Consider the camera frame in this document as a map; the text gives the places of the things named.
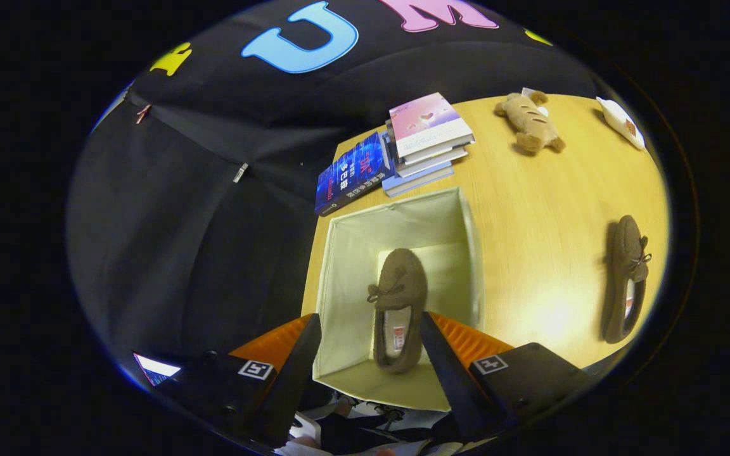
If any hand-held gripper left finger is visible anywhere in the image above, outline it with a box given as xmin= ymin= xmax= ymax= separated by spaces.
xmin=153 ymin=313 xmax=323 ymax=447

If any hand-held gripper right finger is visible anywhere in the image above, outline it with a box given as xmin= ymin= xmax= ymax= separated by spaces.
xmin=419 ymin=312 xmax=594 ymax=443

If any brown moccasin shoe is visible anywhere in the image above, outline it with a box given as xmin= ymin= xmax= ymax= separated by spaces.
xmin=603 ymin=215 xmax=652 ymax=345
xmin=367 ymin=248 xmax=429 ymax=374

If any pale green fabric storage box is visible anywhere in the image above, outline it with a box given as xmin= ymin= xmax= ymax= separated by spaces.
xmin=312 ymin=186 xmax=485 ymax=412

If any lit computer monitor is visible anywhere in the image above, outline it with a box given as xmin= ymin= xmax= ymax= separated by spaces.
xmin=134 ymin=353 xmax=182 ymax=387

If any black backdrop cloth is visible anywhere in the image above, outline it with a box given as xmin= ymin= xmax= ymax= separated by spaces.
xmin=67 ymin=0 xmax=600 ymax=381

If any pale blue book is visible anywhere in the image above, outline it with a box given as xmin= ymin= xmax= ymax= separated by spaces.
xmin=382 ymin=161 xmax=454 ymax=198

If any white book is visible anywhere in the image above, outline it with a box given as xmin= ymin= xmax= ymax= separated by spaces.
xmin=397 ymin=147 xmax=469 ymax=178

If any dark blue cover book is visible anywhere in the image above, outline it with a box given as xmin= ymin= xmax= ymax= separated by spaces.
xmin=314 ymin=131 xmax=396 ymax=217

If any pink cover book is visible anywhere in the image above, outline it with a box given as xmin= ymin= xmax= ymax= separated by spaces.
xmin=388 ymin=92 xmax=475 ymax=159

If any tan bread-shaped plush toy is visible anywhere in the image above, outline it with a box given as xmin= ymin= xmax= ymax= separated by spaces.
xmin=494 ymin=92 xmax=565 ymax=155

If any white plastic packet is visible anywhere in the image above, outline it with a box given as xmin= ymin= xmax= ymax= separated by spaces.
xmin=596 ymin=96 xmax=646 ymax=151

